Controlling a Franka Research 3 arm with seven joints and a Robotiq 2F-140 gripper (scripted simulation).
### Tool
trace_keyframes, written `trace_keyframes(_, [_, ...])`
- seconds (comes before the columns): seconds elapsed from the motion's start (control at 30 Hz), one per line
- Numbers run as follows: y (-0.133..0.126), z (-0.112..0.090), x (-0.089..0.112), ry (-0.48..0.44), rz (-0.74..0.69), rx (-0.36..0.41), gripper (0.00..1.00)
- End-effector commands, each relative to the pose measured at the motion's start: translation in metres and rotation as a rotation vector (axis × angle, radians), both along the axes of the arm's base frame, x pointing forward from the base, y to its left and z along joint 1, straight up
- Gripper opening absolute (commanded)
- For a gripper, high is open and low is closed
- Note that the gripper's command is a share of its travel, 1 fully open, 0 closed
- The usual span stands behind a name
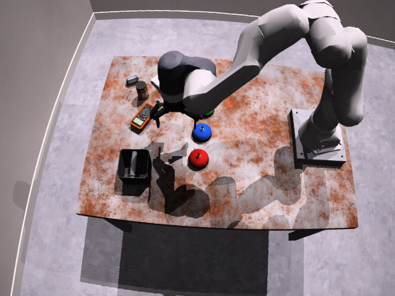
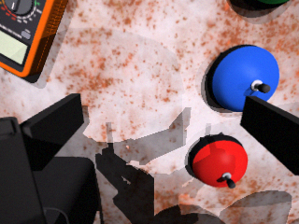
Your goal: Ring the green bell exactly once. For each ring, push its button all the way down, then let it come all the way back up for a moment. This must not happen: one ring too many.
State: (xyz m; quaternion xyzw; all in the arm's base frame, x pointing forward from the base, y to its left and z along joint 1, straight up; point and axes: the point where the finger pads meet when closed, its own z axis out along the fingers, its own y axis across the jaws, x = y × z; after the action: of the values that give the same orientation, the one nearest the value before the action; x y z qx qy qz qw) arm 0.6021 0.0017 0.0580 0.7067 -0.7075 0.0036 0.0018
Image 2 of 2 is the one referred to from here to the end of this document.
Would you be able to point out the black box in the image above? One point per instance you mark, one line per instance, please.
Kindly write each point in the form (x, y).
(68, 184)

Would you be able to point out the green dome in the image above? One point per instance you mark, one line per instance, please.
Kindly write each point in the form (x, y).
(265, 4)

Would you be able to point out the blue bell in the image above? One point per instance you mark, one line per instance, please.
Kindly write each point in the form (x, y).
(239, 71)

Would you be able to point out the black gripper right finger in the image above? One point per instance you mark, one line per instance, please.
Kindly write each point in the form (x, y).
(274, 128)

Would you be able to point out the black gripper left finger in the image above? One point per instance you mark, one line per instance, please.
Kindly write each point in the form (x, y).
(29, 147)

